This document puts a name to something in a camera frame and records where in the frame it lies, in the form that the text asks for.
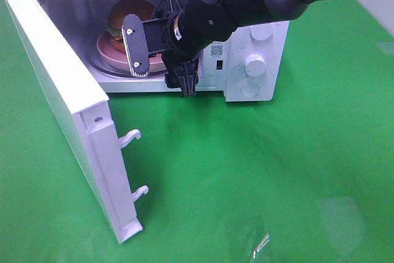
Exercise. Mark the pink round plate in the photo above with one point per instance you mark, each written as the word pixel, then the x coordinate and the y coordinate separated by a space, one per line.
pixel 118 60

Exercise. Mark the white microwave oven body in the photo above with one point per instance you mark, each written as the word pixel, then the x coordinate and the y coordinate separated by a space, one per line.
pixel 72 33

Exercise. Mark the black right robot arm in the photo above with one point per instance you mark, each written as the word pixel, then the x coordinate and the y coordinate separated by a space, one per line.
pixel 218 19

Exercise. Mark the round white door button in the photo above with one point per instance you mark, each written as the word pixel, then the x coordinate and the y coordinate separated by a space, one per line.
pixel 250 90

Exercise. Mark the white round knob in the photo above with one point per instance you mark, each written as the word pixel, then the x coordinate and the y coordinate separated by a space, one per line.
pixel 261 32
pixel 255 65

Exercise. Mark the white microwave door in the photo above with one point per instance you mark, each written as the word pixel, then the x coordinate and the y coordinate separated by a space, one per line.
pixel 81 108

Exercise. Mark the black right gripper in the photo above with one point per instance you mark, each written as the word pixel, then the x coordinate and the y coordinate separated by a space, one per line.
pixel 174 34

